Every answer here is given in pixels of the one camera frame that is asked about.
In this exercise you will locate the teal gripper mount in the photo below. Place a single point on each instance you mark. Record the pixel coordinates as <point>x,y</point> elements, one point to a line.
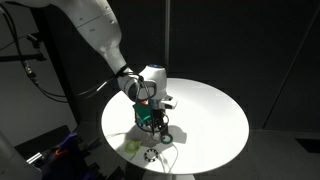
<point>143,113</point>

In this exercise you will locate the black equipment platform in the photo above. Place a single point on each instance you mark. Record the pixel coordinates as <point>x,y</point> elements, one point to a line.
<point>40,140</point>

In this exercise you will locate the grey vertical pole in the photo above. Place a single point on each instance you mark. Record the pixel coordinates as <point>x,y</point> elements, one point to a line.
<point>167,36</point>

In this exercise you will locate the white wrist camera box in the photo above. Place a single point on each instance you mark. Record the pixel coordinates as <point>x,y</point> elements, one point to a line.
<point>169,102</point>

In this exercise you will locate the orange stacking stake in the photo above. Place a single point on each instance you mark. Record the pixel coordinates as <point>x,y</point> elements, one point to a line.
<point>143,103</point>

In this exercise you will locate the black horizontal boom rod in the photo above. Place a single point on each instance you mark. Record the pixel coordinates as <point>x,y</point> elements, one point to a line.
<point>20,58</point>

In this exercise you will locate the orange clamp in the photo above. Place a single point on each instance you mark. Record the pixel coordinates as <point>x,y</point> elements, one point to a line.
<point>61,153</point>

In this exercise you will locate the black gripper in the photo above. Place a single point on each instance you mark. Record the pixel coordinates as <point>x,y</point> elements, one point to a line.
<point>159,116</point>

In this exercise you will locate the black vertical post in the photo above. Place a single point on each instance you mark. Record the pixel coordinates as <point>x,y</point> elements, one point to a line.
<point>56,66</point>

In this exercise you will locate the white table pedestal base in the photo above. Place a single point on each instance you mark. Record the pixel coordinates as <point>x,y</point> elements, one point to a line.
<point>166,176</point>

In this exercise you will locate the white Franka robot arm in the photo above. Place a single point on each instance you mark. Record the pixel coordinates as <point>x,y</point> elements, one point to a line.
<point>96,26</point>

